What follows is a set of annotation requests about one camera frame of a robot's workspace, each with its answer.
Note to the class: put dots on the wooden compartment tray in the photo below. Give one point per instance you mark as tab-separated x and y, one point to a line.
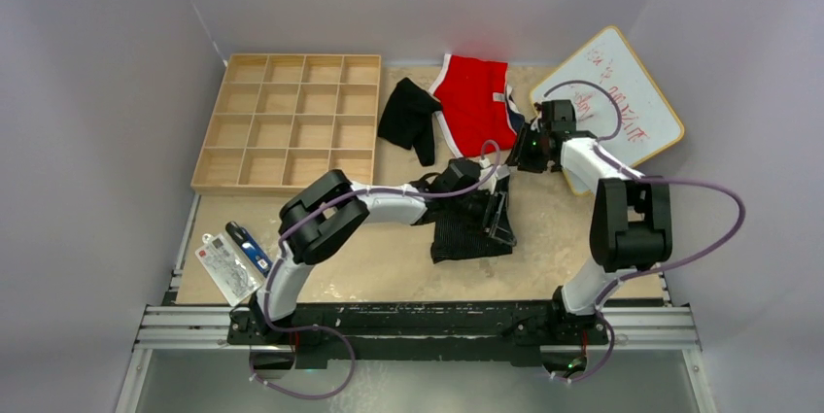
282	120

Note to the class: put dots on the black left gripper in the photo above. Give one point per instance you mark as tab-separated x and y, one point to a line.
497	225

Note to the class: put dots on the plain black underwear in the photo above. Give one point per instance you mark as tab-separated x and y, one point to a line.
407	120

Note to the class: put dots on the plastic packaged card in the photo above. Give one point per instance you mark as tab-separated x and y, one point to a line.
229	268

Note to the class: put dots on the white board with wooden frame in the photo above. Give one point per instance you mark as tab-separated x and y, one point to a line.
606	75

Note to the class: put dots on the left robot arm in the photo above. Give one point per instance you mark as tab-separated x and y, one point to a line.
316	224

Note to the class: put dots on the red white blue underwear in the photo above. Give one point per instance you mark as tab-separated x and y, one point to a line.
477	105

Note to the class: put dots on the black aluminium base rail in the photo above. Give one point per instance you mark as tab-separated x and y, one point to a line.
523	333

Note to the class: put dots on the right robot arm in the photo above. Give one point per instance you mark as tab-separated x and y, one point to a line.
630	228

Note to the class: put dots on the black striped underwear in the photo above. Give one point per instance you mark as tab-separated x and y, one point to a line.
454	240

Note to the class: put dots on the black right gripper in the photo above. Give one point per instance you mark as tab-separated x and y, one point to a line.
526	163

